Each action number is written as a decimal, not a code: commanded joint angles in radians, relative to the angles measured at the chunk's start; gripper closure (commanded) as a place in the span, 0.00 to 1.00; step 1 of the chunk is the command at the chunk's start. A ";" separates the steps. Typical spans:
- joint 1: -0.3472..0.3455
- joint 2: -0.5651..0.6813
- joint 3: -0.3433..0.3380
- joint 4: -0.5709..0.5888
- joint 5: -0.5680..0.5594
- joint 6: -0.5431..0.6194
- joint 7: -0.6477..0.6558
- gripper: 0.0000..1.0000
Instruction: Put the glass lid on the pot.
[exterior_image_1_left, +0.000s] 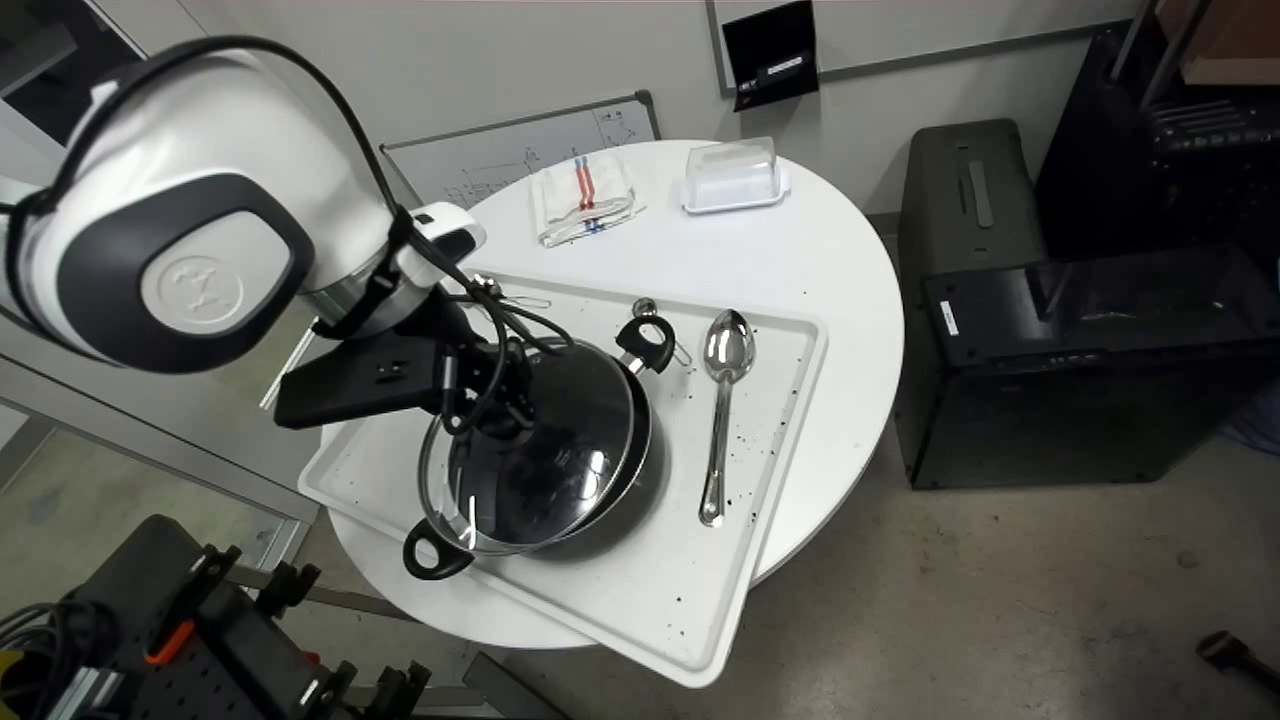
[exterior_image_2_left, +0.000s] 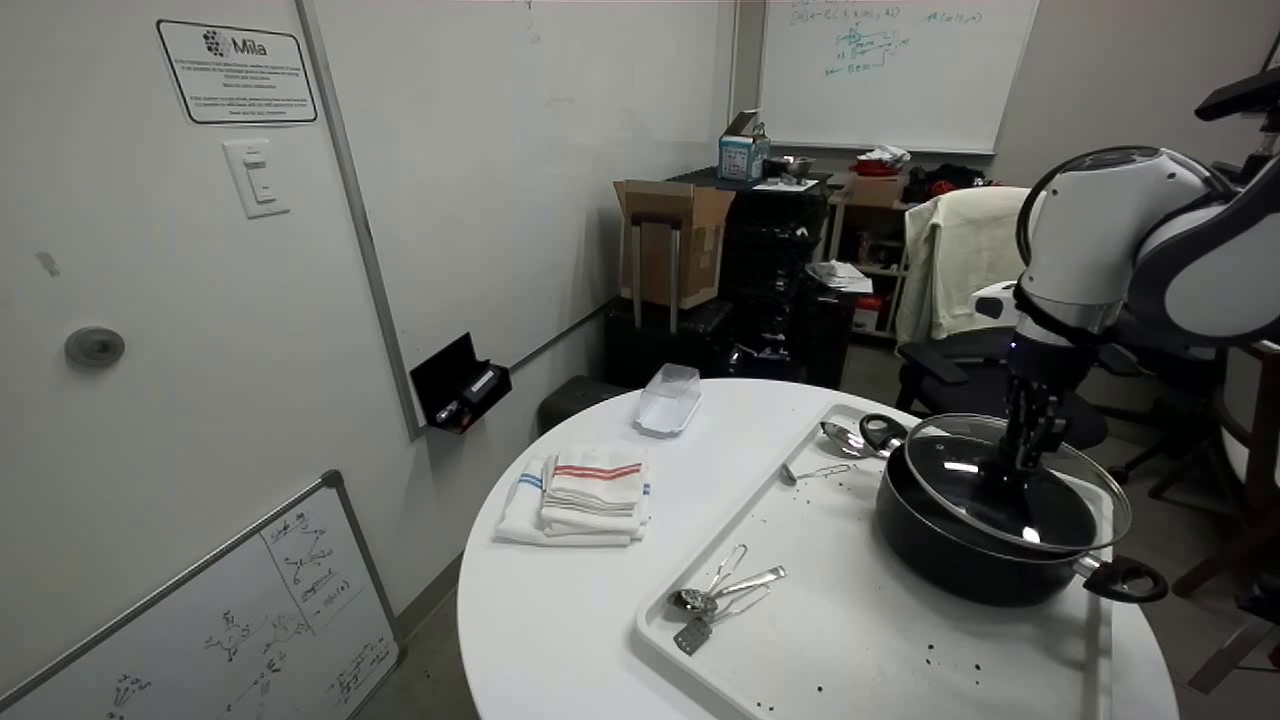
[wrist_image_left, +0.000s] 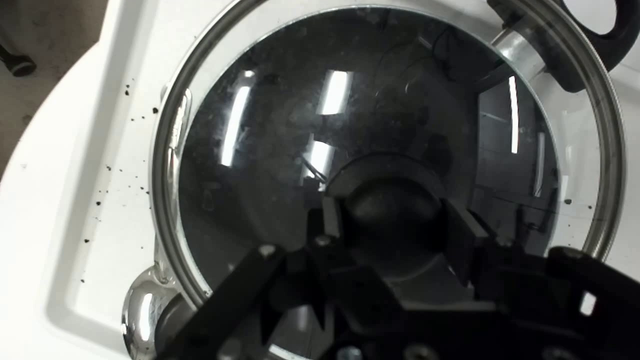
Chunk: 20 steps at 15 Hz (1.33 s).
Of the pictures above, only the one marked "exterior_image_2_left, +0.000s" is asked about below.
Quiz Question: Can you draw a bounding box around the black pot with loop handles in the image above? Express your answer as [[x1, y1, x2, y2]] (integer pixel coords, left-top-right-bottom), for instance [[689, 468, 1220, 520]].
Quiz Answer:
[[856, 413, 1170, 613]]

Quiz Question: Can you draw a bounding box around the beige cloth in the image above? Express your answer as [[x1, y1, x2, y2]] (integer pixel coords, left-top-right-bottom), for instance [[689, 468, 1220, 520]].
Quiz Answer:
[[890, 183, 1032, 350]]

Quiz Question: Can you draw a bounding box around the black cabinet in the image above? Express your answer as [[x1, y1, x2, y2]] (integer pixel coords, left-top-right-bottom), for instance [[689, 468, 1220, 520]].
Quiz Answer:
[[723, 174, 838, 392]]

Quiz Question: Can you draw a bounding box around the black office chair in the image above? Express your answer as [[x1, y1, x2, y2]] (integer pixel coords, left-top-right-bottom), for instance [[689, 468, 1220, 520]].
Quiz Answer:
[[890, 324, 1113, 453]]

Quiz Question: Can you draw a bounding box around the white wall sign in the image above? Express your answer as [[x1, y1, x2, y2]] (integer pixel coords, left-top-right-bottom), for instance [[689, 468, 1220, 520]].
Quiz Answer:
[[151, 18, 321, 129]]

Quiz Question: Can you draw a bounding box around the wooden shelf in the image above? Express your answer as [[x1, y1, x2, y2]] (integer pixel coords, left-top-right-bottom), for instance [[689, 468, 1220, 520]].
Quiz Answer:
[[825, 164, 922, 345]]

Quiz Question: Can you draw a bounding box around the glass lid with black knob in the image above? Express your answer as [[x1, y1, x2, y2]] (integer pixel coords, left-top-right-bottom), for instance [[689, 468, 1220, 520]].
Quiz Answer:
[[898, 409, 1136, 558]]

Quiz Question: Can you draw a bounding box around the small whiteboard with writing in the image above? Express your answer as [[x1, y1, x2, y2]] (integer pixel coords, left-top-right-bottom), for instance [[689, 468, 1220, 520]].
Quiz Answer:
[[0, 468, 405, 720]]

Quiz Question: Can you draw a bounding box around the black case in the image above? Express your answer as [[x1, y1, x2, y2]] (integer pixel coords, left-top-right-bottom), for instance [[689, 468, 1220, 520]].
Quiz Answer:
[[600, 295, 734, 392]]

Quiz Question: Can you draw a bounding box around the black eraser holder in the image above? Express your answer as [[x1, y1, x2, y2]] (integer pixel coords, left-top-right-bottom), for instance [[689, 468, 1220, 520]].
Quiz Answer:
[[406, 331, 515, 436]]

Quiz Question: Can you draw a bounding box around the whiteboard with green writing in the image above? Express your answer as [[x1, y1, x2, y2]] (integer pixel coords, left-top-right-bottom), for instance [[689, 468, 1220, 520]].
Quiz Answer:
[[754, 0, 1045, 155]]

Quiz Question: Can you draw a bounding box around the white light switch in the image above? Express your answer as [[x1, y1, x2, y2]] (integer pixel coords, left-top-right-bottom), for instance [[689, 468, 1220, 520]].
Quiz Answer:
[[221, 137, 292, 223]]

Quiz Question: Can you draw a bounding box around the blue tissue box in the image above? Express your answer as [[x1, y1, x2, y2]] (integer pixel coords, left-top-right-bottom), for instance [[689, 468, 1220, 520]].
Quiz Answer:
[[717, 129, 773, 183]]

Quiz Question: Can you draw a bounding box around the brown cardboard box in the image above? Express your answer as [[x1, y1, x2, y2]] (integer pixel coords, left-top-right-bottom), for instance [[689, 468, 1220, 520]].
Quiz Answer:
[[611, 177, 740, 314]]

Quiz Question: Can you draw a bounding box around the round grey wall bumper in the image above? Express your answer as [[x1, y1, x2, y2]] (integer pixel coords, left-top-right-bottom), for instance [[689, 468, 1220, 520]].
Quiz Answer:
[[58, 324, 128, 372]]

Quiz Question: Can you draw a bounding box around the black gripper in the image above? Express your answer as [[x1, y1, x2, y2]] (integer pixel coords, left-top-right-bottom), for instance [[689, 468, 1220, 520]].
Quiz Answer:
[[993, 378, 1072, 530]]

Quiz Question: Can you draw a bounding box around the clear plastic container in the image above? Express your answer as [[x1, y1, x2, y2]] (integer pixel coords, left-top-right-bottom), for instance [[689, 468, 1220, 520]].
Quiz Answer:
[[633, 359, 708, 441]]

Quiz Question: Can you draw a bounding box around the folded towel with red stripes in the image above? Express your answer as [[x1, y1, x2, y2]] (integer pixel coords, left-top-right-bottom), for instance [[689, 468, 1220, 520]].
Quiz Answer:
[[537, 457, 651, 544]]

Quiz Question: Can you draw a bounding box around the folded towel with blue stripe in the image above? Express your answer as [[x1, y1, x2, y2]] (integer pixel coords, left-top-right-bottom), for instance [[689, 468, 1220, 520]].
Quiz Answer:
[[492, 468, 648, 552]]

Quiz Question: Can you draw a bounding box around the white plastic tray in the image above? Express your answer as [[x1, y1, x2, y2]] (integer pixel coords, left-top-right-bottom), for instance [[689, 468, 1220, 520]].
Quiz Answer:
[[628, 397, 1114, 720]]

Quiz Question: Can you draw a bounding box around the large wall whiteboard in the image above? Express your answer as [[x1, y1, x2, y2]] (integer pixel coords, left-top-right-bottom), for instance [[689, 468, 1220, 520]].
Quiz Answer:
[[292, 0, 745, 436]]

